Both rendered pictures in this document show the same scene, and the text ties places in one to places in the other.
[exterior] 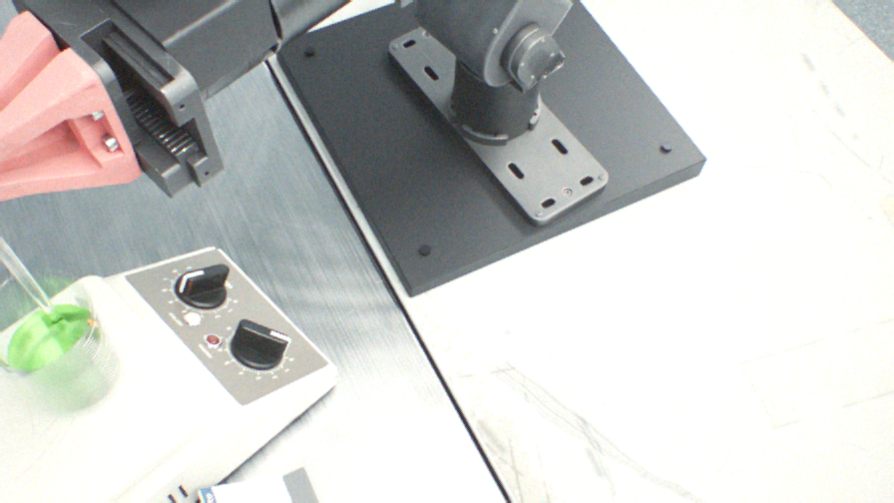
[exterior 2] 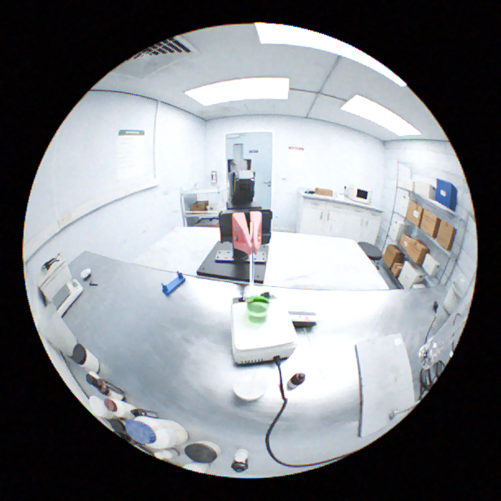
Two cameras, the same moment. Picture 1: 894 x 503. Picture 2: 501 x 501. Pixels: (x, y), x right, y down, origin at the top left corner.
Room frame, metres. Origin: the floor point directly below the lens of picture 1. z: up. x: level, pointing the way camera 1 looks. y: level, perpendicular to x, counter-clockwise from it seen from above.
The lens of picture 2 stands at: (0.06, 0.35, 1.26)
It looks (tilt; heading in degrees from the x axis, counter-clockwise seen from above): 29 degrees down; 311
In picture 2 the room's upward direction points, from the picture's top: straight up
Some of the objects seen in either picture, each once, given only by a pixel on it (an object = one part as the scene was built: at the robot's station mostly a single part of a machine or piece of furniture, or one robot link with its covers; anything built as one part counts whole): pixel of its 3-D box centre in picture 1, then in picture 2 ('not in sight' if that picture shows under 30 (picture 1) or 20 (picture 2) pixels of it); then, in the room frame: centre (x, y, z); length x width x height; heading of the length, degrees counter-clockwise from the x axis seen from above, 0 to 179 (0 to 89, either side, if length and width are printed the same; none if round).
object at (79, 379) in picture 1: (55, 352); (259, 306); (0.18, 0.19, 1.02); 0.06 x 0.05 x 0.08; 179
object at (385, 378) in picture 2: not in sight; (389, 379); (-0.22, 0.15, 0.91); 0.30 x 0.20 x 0.01; 121
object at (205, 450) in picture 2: not in sight; (203, 451); (0.05, 0.49, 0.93); 0.05 x 0.05 x 0.06
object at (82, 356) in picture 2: not in sight; (85, 359); (0.38, 0.67, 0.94); 0.07 x 0.07 x 0.07
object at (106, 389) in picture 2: not in sight; (104, 388); (0.26, 0.60, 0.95); 0.04 x 0.04 x 0.11
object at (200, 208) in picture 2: not in sight; (207, 211); (2.23, -1.06, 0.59); 0.65 x 0.48 x 0.93; 31
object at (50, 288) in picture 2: not in sight; (54, 274); (1.13, 1.03, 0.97); 0.37 x 0.31 x 0.14; 28
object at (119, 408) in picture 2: not in sight; (121, 408); (0.20, 0.59, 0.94); 0.05 x 0.05 x 0.09
